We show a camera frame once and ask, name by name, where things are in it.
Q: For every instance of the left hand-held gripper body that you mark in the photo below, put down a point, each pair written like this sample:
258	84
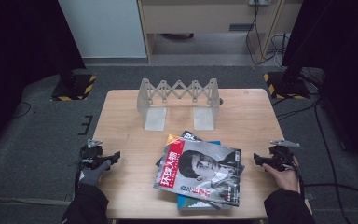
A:
91	154

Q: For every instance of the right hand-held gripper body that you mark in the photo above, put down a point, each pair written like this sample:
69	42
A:
280	158

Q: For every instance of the grey expanding metal book rack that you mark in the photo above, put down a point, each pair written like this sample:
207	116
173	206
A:
155	118

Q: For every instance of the grey portrait magazine red band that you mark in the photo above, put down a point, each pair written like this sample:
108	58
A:
205	171

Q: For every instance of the magazine with orange corner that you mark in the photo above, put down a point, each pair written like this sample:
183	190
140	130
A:
172	139

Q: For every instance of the blue book with mountain picture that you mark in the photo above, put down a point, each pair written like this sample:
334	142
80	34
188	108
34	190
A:
192	204

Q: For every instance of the person's left hand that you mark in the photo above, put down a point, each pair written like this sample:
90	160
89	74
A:
90	175

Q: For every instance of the person's right hand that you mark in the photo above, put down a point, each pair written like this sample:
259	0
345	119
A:
286	180

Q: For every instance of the black stand with striped base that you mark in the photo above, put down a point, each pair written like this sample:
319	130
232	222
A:
287	87
74	88

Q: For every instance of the black curtain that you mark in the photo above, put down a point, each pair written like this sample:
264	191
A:
18	46
348	62

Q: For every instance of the white cabinet panel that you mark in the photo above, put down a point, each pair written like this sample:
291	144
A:
102	28

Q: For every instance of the dark flat round object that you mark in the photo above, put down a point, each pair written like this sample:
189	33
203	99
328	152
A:
177	36

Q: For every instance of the beige wooden desk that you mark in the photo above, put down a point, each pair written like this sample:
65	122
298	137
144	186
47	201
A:
199	15

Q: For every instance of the white power strip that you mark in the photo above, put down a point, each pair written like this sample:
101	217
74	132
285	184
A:
259	2

